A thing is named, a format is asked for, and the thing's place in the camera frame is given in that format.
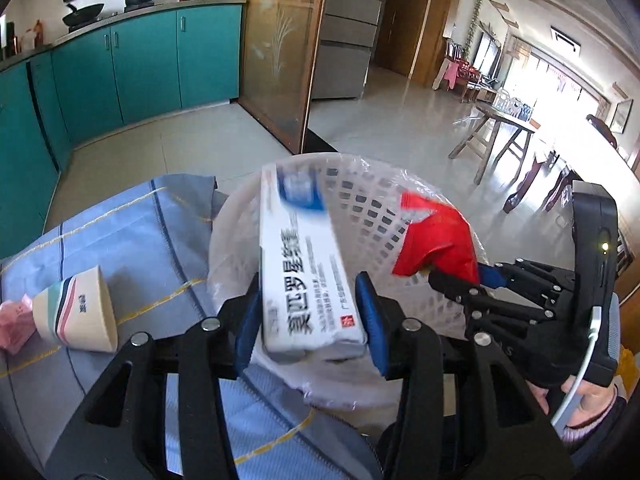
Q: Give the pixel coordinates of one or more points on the long dining table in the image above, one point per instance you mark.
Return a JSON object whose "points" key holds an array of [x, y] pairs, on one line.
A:
{"points": [[575, 135]]}

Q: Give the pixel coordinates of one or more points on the etched glass sliding door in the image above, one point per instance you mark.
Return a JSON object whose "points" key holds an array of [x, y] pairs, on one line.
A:
{"points": [[280, 60]]}

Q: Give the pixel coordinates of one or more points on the hanging green vine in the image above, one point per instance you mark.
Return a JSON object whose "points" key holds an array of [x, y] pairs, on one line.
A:
{"points": [[474, 22]]}

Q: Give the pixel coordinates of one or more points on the blue striped tablecloth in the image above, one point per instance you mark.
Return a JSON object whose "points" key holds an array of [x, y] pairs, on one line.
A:
{"points": [[125, 240]]}

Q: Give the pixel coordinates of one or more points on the pack of water bottles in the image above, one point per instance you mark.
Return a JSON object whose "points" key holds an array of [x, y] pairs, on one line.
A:
{"points": [[512, 105]]}

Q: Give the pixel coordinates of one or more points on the white and blue medicine box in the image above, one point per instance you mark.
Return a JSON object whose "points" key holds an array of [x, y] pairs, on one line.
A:
{"points": [[300, 270]]}

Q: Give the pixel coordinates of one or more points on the black wok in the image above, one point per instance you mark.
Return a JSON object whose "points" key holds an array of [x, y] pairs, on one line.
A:
{"points": [[85, 15]]}

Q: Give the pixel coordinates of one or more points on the wooden bench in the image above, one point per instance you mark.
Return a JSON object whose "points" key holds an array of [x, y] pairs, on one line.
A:
{"points": [[500, 125]]}

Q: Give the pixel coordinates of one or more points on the brown wooden door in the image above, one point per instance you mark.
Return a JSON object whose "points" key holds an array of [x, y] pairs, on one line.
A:
{"points": [[402, 25]]}

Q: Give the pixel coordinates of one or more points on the dark wooden dining chair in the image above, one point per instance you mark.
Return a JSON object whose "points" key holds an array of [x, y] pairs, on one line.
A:
{"points": [[537, 180]]}

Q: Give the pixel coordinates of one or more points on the red wrapper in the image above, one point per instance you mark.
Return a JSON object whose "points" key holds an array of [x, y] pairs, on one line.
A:
{"points": [[440, 240]]}

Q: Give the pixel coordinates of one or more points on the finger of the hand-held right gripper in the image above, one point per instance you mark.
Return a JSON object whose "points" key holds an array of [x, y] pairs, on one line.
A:
{"points": [[460, 292], [530, 274]]}

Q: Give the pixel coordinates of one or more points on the ceiling air vent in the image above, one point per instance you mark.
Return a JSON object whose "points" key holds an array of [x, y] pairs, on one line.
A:
{"points": [[566, 39]]}

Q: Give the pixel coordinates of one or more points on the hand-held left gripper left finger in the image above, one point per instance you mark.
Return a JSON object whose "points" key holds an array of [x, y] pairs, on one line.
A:
{"points": [[247, 330]]}

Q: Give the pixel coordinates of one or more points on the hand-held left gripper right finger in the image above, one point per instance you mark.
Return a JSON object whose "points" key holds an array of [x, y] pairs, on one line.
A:
{"points": [[371, 325]]}

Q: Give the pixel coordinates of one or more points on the pink crumpled packet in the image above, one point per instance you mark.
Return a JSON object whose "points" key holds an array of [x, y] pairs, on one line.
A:
{"points": [[15, 325]]}

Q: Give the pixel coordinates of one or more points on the pink cloth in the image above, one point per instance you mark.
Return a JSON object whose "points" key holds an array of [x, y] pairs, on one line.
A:
{"points": [[450, 74]]}

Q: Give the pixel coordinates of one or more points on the white plastic mesh basket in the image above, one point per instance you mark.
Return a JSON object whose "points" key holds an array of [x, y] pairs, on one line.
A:
{"points": [[360, 210]]}

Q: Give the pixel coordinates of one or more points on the orange bottle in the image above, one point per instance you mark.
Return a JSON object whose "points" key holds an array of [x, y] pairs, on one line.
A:
{"points": [[37, 35]]}

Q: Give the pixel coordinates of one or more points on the framed wall picture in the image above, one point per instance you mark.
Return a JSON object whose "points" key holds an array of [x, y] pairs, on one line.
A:
{"points": [[621, 116]]}

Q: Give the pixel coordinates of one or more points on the flat screen television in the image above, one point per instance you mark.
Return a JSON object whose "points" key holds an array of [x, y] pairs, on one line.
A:
{"points": [[486, 55]]}

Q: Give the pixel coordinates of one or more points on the striped paper cup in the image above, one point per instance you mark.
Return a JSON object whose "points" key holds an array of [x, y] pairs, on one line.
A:
{"points": [[75, 310]]}

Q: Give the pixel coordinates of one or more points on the person's right forearm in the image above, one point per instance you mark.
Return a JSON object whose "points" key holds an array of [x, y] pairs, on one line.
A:
{"points": [[600, 437]]}

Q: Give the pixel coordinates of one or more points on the person's right hand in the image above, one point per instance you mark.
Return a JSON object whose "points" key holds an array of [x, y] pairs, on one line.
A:
{"points": [[595, 402]]}

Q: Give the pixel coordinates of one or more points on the silver refrigerator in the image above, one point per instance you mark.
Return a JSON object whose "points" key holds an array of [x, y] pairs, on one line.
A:
{"points": [[350, 35]]}

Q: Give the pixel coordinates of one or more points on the teal kitchen cabinet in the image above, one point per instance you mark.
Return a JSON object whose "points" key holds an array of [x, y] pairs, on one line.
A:
{"points": [[145, 60]]}

